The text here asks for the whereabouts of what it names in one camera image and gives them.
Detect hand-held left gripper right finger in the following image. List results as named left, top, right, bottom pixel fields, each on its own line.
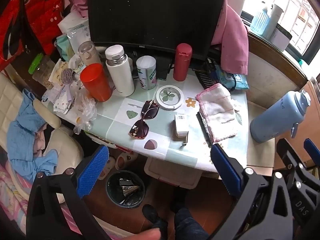
left=210, top=144, right=293, bottom=240

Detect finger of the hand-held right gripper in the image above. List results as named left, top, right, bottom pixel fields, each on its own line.
left=276, top=138, right=308, bottom=177
left=304, top=139, right=320, bottom=162

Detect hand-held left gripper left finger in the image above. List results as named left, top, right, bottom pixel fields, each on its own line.
left=26, top=144, right=110, bottom=240

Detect dark red sunglasses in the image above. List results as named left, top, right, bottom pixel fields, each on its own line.
left=129, top=100, right=160, bottom=139

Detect white tape roll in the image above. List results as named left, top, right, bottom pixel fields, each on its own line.
left=156, top=85, right=184, bottom=110

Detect round dark trash bin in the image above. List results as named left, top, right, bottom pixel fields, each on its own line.
left=106, top=170, right=146, bottom=208

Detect beige slipper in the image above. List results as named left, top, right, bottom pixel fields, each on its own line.
left=98, top=156, right=117, bottom=180
left=115, top=151, right=139, bottom=170

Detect light blue flask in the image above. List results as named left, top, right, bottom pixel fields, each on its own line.
left=250, top=89, right=312, bottom=144

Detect cream padded chair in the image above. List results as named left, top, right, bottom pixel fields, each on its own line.
left=0, top=72, right=85, bottom=180

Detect black narrow comb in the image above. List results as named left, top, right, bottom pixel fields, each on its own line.
left=196, top=112, right=213, bottom=146

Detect beige plastic storage box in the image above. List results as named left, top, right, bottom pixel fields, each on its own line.
left=144, top=157, right=202, bottom=188

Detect clear plastic bag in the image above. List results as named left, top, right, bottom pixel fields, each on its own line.
left=74, top=90, right=98, bottom=134

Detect person's leg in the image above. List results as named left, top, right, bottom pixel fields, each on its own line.
left=174, top=206, right=210, bottom=240
left=142, top=204, right=168, bottom=240

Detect white towel with pink edge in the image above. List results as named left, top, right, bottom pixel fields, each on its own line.
left=196, top=83, right=238, bottom=143

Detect small white cardboard box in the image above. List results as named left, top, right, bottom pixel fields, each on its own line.
left=174, top=114, right=190, bottom=138

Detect blue cloth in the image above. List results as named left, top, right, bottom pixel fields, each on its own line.
left=6, top=89, right=59, bottom=183

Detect pink striped bed sheet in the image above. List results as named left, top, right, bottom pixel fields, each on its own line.
left=0, top=160, right=83, bottom=240

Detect red plastic cup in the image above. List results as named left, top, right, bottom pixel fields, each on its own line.
left=80, top=63, right=112, bottom=102

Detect blue wet wipes pack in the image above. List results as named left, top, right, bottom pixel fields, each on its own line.
left=217, top=66, right=250, bottom=92

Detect wooden window sill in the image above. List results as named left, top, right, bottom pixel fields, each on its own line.
left=247, top=30, right=308, bottom=98

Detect black wide comb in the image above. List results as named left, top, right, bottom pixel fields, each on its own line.
left=194, top=70, right=213, bottom=90

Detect grey knitted pad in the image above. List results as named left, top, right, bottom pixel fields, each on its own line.
left=61, top=69, right=75, bottom=85

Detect white thermos bottle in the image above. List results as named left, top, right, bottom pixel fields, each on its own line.
left=105, top=45, right=135, bottom=97

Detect white green printed can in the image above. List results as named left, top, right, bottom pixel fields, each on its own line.
left=136, top=56, right=157, bottom=90

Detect clear jar with green lid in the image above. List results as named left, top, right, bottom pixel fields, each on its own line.
left=28, top=53, right=56, bottom=88

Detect white box with black lid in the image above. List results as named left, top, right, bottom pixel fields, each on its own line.
left=271, top=25, right=293, bottom=52

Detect dark red thermos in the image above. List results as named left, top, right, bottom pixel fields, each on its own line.
left=173, top=43, right=193, bottom=82

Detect beige tumbler bottle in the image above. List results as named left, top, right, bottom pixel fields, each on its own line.
left=78, top=41, right=102, bottom=68

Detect black wallet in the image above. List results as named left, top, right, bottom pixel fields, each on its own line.
left=156, top=56, right=173, bottom=80

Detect pink garment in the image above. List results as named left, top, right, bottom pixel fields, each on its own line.
left=61, top=0, right=249, bottom=75

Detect green packet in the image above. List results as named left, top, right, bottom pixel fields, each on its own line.
left=55, top=34, right=75, bottom=58

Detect light blue ribbed bottle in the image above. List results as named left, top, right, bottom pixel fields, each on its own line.
left=250, top=6, right=272, bottom=36

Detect white cup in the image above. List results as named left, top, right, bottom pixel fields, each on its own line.
left=265, top=4, right=284, bottom=39

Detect white tissue pack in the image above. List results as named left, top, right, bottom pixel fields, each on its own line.
left=58, top=12, right=90, bottom=44

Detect black computer monitor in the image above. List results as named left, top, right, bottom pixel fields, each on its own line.
left=87, top=0, right=226, bottom=62

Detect red padded jacket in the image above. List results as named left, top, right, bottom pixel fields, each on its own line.
left=0, top=0, right=66, bottom=63

